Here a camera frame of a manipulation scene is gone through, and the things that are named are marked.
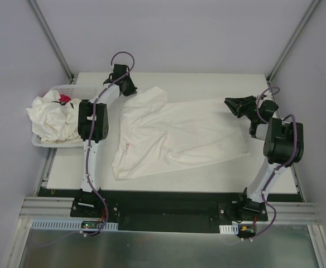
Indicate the white cable duct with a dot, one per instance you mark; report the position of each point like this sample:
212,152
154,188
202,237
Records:
72,225
229,229

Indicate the left aluminium frame post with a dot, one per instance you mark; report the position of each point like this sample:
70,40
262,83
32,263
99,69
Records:
44,26

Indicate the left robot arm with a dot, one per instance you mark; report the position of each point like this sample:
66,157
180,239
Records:
93,125

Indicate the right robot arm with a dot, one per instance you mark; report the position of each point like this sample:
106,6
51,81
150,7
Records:
283,146

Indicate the white red-print t-shirt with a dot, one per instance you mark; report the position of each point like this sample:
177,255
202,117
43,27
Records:
157,137

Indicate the aluminium frame post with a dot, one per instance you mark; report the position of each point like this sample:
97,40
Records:
297,32
44,26

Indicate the pink t-shirt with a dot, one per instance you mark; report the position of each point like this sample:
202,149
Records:
64,98

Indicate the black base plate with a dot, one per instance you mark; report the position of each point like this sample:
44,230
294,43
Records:
186,212

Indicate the aluminium front rail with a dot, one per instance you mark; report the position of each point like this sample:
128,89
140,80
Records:
287,212

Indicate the right aluminium frame post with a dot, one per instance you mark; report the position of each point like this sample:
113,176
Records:
297,32

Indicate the white plastic laundry basket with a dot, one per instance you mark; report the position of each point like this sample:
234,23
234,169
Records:
82,92

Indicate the white t-shirt pile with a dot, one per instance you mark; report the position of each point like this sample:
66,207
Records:
53,120

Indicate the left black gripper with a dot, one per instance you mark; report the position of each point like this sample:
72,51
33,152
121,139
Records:
127,86

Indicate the left white cable duct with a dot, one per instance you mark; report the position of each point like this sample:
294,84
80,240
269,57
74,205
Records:
72,225

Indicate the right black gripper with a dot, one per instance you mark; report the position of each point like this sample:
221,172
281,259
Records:
243,105

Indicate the right white cable duct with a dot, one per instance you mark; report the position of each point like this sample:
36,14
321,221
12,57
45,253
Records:
229,229

